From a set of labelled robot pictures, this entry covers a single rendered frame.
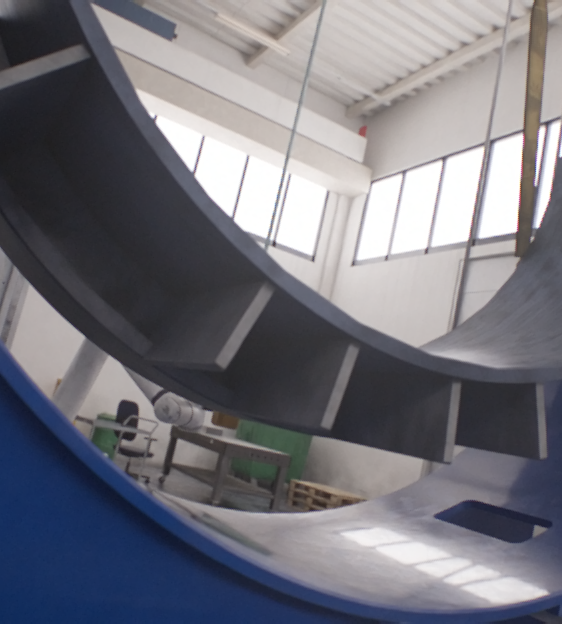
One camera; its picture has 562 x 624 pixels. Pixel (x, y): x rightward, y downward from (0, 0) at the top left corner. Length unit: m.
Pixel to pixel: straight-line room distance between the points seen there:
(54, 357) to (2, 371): 11.01
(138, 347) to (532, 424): 0.86
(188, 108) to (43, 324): 4.61
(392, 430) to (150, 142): 0.80
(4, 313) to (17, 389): 1.95
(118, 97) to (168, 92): 11.40
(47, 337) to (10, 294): 9.04
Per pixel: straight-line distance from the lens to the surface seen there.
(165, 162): 1.05
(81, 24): 1.09
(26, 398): 0.88
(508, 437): 1.59
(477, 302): 10.78
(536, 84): 2.54
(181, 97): 12.53
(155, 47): 12.68
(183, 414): 2.32
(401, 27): 12.40
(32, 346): 11.81
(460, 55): 12.63
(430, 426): 1.38
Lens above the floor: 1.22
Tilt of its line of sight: 10 degrees up
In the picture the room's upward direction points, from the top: 13 degrees clockwise
